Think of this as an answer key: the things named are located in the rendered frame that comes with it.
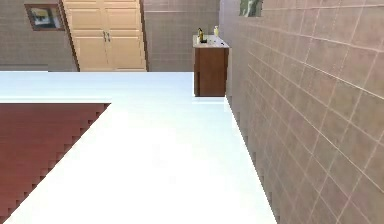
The brown wooden cabinet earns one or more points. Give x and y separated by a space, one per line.
210 70

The dark soap bottle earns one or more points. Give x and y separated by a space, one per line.
200 34

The pale yellow bottle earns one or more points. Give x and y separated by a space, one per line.
216 31

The cream double room door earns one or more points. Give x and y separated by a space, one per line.
106 36

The green frameless wall picture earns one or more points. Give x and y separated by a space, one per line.
250 7

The brown framed wall picture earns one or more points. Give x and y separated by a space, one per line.
44 16

